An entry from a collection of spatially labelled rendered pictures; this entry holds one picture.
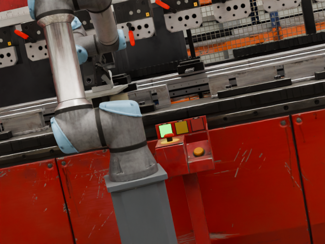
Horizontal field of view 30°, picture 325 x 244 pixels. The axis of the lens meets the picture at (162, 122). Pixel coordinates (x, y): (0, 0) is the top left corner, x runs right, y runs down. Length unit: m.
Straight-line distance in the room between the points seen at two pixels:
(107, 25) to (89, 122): 0.42
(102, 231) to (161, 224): 0.80
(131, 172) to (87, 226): 0.85
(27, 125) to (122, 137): 0.97
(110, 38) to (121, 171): 0.56
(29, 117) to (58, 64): 0.88
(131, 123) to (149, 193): 0.21
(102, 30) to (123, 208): 0.64
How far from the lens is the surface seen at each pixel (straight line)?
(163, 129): 2.35
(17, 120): 2.70
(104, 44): 2.20
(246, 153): 2.45
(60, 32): 1.85
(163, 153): 2.21
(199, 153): 2.26
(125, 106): 1.77
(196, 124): 2.34
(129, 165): 1.78
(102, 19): 2.02
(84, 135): 1.78
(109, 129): 1.78
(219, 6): 2.50
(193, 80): 2.80
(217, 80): 2.53
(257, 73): 2.53
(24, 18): 2.64
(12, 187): 2.64
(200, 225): 2.33
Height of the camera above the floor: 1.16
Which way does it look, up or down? 8 degrees down
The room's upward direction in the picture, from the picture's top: 12 degrees counter-clockwise
